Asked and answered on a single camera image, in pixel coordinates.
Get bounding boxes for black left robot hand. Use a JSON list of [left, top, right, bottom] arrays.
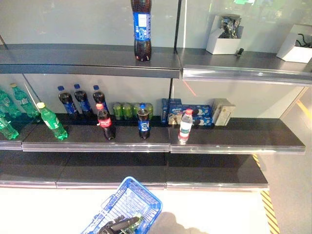
[[98, 215, 144, 234]]

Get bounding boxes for blue plastic shopping basket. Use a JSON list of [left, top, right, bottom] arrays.
[[80, 176, 163, 234]]

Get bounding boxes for small Coca-Cola bottle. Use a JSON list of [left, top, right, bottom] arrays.
[[96, 103, 117, 141]]

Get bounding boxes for green drink cans pack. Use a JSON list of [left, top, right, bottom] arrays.
[[112, 101, 154, 121]]

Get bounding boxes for small Pepsi cola bottle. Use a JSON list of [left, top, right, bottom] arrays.
[[92, 84, 110, 115], [74, 83, 93, 117], [137, 103, 151, 140], [58, 85, 79, 117]]

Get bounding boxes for small water bottle red cap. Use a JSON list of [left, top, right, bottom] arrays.
[[177, 108, 194, 144]]

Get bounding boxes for blue packets on shelf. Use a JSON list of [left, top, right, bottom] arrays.
[[181, 104, 212, 117]]

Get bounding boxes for beige cardboard box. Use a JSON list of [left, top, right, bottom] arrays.
[[211, 98, 236, 127]]

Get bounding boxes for large Pepsi cola bottle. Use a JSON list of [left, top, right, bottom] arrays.
[[130, 0, 154, 61]]

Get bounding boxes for white angled display box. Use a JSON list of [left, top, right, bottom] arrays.
[[276, 23, 312, 63], [206, 14, 244, 55]]

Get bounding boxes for dark foil snack packets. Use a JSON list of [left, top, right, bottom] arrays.
[[218, 15, 242, 39]]

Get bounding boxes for black shelf upright post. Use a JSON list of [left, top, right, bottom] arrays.
[[169, 0, 183, 117], [22, 74, 42, 105]]

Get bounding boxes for black cable bundle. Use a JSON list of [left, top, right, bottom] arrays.
[[296, 33, 312, 49]]

